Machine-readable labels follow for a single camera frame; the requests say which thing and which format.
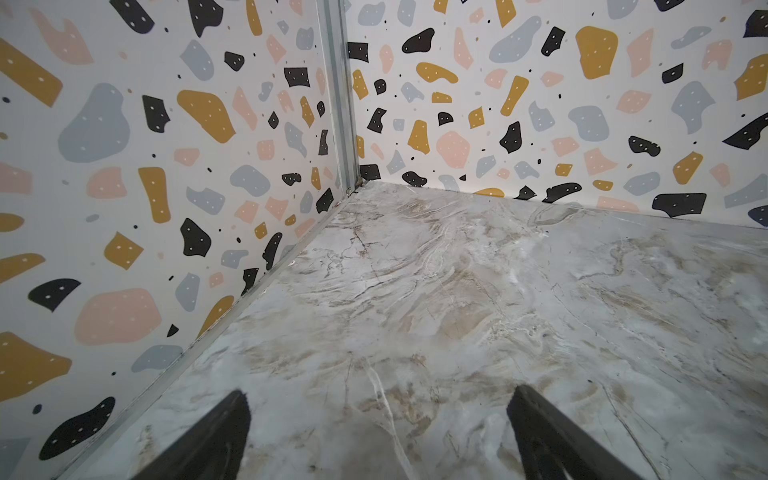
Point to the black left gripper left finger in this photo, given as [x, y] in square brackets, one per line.
[212, 448]

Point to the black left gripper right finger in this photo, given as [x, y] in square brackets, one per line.
[551, 446]

